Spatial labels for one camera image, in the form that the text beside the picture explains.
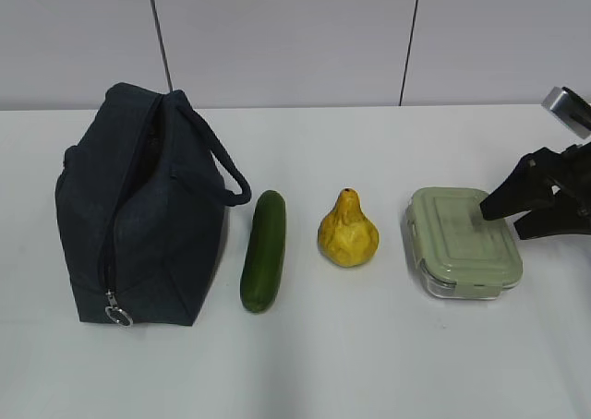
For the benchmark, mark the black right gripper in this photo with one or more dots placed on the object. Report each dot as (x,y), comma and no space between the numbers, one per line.
(528,187)

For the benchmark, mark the green lidded glass container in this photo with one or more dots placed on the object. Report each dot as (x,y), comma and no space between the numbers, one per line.
(457,253)

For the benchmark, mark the yellow pear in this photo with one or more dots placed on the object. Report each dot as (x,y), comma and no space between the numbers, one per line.
(346,236)

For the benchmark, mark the green cucumber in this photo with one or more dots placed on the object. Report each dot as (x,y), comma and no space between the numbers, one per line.
(263,267)

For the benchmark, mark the dark blue lunch bag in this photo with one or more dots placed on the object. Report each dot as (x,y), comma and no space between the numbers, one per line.
(140,208)

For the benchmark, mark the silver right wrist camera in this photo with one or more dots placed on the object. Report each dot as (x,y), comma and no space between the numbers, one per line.
(570,109)

